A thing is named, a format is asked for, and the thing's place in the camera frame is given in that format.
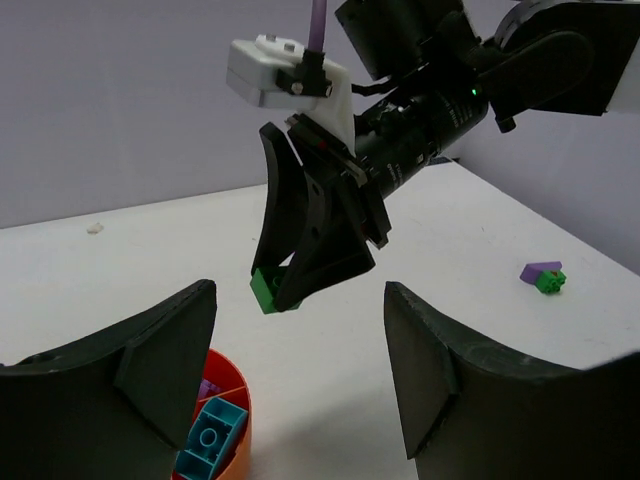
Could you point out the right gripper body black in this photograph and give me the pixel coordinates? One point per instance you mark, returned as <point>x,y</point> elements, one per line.
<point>395,139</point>

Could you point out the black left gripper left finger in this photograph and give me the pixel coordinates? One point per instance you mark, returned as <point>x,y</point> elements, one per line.
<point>116,404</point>

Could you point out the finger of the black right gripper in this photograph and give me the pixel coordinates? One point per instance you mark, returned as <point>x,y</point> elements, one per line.
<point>332,246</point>
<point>287,204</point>

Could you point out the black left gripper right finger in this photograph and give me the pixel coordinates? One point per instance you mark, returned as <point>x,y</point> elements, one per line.
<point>473,408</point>

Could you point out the dark green lego brick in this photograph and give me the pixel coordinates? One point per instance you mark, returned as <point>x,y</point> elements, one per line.
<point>265,284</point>

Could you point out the purple lego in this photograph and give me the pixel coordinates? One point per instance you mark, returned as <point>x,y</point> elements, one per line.
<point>532,271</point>
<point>208,390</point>

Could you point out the teal rounded lego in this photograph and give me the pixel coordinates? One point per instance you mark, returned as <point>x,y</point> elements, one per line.
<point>212,436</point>

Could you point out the bright green lego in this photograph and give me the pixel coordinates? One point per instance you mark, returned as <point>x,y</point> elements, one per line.
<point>550,282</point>

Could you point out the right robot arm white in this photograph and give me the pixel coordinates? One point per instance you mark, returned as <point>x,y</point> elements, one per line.
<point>555,56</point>

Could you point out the orange round divided container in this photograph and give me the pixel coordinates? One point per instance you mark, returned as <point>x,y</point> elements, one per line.
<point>222,372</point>

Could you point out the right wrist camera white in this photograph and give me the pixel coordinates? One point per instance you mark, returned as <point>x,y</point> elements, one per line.
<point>277,73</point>

